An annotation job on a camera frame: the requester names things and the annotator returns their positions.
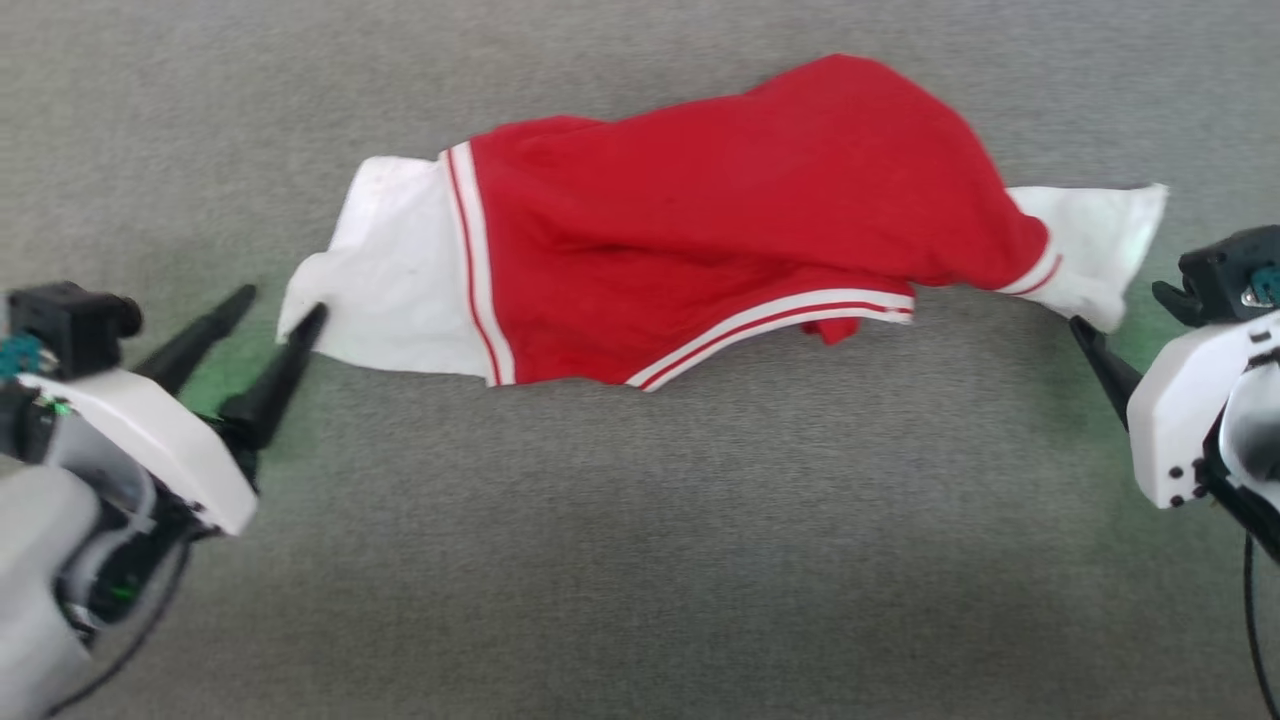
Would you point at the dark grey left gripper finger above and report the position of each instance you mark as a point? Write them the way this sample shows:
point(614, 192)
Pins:
point(195, 335)
point(275, 390)

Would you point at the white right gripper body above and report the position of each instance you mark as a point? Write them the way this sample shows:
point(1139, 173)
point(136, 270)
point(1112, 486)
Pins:
point(1175, 420)

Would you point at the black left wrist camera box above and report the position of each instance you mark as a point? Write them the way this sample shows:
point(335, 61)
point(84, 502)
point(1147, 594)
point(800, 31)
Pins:
point(70, 325)

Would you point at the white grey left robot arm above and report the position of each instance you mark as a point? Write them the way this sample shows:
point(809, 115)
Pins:
point(30, 560)

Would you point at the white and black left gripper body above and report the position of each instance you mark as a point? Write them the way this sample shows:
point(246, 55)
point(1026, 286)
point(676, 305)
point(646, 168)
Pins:
point(170, 440)

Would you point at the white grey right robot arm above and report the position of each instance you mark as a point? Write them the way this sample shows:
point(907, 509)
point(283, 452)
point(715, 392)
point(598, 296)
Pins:
point(1255, 430)

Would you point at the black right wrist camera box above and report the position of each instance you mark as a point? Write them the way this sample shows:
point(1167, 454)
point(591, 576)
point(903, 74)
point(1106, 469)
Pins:
point(1215, 270)

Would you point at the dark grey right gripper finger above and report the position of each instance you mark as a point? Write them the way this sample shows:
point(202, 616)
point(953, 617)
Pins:
point(1110, 370)

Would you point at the red and white shirt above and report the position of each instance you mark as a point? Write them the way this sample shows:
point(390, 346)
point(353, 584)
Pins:
point(700, 220)

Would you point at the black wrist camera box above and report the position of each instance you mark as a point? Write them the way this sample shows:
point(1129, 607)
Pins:
point(70, 325)
point(1215, 270)

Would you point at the grey fabric sofa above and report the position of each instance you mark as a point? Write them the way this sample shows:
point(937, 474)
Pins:
point(640, 560)

